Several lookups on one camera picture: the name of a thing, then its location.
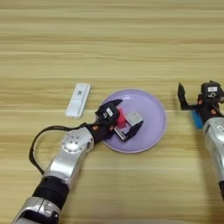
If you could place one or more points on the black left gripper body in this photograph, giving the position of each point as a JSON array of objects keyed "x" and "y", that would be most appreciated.
[{"x": 100, "y": 131}]

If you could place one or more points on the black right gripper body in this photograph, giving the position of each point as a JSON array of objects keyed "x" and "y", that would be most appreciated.
[{"x": 211, "y": 109}]

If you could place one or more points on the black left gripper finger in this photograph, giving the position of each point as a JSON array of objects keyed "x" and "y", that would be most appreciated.
[
  {"x": 134, "y": 131},
  {"x": 112, "y": 103}
]

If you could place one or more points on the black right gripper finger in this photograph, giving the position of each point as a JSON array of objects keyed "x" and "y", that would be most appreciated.
[
  {"x": 222, "y": 93},
  {"x": 183, "y": 96}
]

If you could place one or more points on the small silver square block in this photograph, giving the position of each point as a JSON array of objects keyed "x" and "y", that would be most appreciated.
[{"x": 134, "y": 117}]

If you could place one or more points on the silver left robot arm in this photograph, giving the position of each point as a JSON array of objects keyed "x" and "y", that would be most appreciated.
[{"x": 70, "y": 157}]

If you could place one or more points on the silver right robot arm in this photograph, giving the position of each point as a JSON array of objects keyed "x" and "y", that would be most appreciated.
[{"x": 215, "y": 140}]

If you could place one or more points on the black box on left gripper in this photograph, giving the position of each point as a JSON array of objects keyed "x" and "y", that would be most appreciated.
[{"x": 108, "y": 112}]

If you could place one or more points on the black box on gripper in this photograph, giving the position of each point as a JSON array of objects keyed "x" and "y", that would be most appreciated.
[
  {"x": 211, "y": 90},
  {"x": 108, "y": 112}
]

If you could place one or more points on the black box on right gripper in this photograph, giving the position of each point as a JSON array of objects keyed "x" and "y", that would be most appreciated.
[{"x": 211, "y": 90}]

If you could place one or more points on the purple round plate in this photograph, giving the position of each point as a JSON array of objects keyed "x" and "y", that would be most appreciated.
[{"x": 151, "y": 122}]

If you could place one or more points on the white rectangular stick device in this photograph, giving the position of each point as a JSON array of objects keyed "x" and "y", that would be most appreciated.
[{"x": 77, "y": 99}]

